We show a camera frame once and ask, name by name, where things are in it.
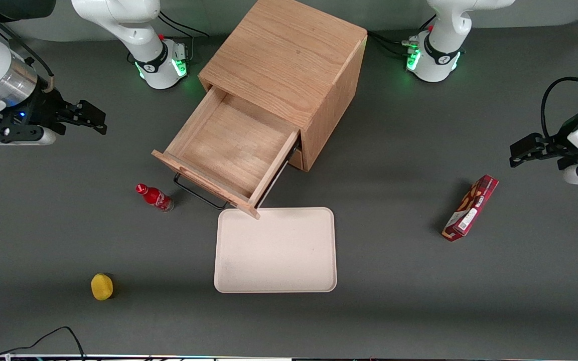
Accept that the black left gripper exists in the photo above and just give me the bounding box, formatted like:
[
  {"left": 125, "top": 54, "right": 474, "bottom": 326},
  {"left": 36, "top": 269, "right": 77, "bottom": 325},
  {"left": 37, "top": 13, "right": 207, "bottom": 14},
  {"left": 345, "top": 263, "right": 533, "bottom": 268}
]
[{"left": 509, "top": 111, "right": 578, "bottom": 171}]

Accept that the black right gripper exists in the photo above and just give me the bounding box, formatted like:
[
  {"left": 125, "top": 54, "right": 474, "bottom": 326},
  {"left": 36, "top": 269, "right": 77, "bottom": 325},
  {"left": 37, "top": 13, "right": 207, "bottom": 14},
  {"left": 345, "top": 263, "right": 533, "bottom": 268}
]
[{"left": 20, "top": 88, "right": 108, "bottom": 136}]

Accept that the wooden drawer with long handle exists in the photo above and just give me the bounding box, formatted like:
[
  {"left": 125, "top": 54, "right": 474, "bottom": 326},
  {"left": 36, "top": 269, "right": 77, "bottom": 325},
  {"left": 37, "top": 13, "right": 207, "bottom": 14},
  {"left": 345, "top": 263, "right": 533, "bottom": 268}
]
[{"left": 151, "top": 86, "right": 302, "bottom": 220}]

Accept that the wooden drawer cabinet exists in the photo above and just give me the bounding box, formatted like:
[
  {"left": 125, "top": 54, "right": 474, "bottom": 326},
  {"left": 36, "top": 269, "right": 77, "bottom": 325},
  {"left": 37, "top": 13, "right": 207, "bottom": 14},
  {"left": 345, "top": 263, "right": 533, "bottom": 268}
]
[{"left": 197, "top": 0, "right": 369, "bottom": 172}]

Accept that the red snack box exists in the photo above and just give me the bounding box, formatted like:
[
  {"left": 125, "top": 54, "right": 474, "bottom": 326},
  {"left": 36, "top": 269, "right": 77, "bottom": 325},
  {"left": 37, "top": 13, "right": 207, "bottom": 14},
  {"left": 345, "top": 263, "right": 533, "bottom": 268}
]
[{"left": 442, "top": 174, "right": 500, "bottom": 243}]

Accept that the red soda bottle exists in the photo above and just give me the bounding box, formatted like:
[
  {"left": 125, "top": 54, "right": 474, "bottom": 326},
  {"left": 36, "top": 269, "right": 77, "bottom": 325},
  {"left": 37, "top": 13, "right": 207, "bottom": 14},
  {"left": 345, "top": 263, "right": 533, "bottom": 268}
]
[{"left": 135, "top": 183, "right": 175, "bottom": 213}]

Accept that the yellow lemon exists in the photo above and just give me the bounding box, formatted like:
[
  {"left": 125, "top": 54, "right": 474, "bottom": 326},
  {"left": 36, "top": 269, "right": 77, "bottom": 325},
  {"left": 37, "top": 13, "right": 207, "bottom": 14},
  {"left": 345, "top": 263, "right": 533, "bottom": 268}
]
[{"left": 91, "top": 273, "right": 114, "bottom": 301}]

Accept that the beige rectangular tray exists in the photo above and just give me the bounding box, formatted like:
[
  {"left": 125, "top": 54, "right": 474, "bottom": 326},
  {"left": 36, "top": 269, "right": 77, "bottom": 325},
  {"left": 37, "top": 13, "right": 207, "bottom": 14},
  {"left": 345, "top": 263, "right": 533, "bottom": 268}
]
[{"left": 213, "top": 207, "right": 338, "bottom": 294}]

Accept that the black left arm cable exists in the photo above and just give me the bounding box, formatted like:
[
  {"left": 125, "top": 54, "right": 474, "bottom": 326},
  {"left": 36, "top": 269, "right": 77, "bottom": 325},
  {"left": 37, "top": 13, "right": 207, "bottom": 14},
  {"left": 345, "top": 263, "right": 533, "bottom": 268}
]
[{"left": 541, "top": 76, "right": 578, "bottom": 142}]

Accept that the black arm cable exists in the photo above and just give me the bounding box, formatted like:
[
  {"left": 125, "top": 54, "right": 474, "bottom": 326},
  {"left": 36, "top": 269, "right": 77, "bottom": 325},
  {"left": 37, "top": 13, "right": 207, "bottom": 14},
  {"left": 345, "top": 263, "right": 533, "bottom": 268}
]
[
  {"left": 0, "top": 14, "right": 55, "bottom": 94},
  {"left": 541, "top": 76, "right": 578, "bottom": 142}
]

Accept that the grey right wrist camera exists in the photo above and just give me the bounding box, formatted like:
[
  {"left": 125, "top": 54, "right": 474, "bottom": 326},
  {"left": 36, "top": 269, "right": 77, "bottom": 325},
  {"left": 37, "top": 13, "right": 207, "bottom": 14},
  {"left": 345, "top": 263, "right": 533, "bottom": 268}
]
[{"left": 0, "top": 124, "right": 57, "bottom": 147}]

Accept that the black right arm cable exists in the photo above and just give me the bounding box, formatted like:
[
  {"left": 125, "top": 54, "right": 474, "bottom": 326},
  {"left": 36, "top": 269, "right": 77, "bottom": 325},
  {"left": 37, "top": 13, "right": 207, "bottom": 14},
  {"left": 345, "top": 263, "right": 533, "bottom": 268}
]
[{"left": 0, "top": 14, "right": 55, "bottom": 94}]

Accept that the black right base cable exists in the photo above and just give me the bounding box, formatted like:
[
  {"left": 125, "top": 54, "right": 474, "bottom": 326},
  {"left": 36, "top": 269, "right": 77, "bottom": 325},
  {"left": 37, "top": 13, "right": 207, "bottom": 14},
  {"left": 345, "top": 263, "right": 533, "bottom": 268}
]
[{"left": 159, "top": 10, "right": 210, "bottom": 62}]

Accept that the black base cable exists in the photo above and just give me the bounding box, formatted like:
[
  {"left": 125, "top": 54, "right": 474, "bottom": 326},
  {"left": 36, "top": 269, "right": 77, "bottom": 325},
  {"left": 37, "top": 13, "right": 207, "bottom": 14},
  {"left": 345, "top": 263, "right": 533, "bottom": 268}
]
[
  {"left": 159, "top": 10, "right": 210, "bottom": 62},
  {"left": 368, "top": 14, "right": 438, "bottom": 57}
]

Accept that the black left base cable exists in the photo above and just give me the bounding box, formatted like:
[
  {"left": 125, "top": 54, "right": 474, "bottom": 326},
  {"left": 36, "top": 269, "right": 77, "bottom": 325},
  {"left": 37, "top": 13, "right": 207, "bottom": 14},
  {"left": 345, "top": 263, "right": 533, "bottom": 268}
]
[{"left": 368, "top": 14, "right": 438, "bottom": 57}]

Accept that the wooden drawer with short handle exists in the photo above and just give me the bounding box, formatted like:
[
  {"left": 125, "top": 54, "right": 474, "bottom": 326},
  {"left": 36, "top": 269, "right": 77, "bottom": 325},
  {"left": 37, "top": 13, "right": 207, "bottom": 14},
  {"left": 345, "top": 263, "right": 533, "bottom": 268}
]
[{"left": 288, "top": 144, "right": 305, "bottom": 170}]

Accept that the black cable at table edge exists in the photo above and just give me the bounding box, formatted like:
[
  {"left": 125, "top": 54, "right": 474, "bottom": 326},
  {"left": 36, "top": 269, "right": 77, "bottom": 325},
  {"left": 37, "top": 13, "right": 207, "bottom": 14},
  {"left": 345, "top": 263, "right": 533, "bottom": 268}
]
[{"left": 0, "top": 326, "right": 87, "bottom": 359}]

